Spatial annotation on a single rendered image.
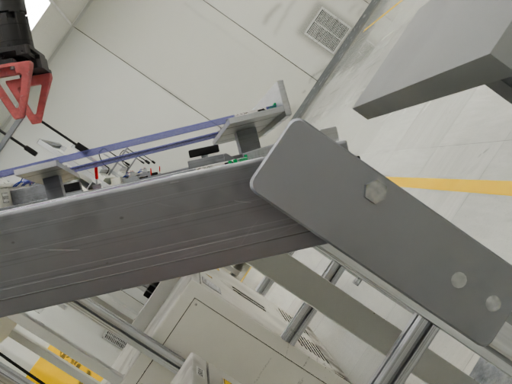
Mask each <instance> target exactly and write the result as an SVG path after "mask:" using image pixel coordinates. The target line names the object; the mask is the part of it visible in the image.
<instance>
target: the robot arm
mask: <svg viewBox="0 0 512 384"><path fill-rule="evenodd" d="M26 15H27V8H26V4H25V0H0V78H6V77H10V76H15V75H19V76H20V78H18V79H14V80H9V81H5V82H6V85H7V86H8V87H9V89H10V90H11V93H12V94H13V95H14V97H15V98H16V100H17V102H18V103H19V106H18V108H16V107H15V106H14V105H13V103H12V102H11V100H10V98H9V97H8V95H7V94H6V92H5V90H4V89H3V87H2V86H1V85H0V99H1V100H2V102H3V104H4V105H5V106H6V108H7V109H8V111H9V112H10V114H11V115H12V116H13V118H14V119H15V120H18V119H22V118H25V116H27V118H28V119H29V121H30V122H31V123H32V124H38V123H42V119H43V113H44V110H45V106H46V100H47V97H48V94H49V91H50V86H51V83H52V80H53V76H52V72H51V70H50V69H49V67H48V63H47V59H45V56H44V55H43V54H42V53H41V52H39V51H38V50H36V49H35V48H34V42H33V37H32V33H31V29H30V22H29V19H28V16H26ZM36 85H42V86H41V91H40V98H39V102H38V106H37V113H36V114H34V113H33V112H32V110H31V109H30V107H29V105H28V104H27V103H28V98H29V93H30V87H31V86H36Z"/></svg>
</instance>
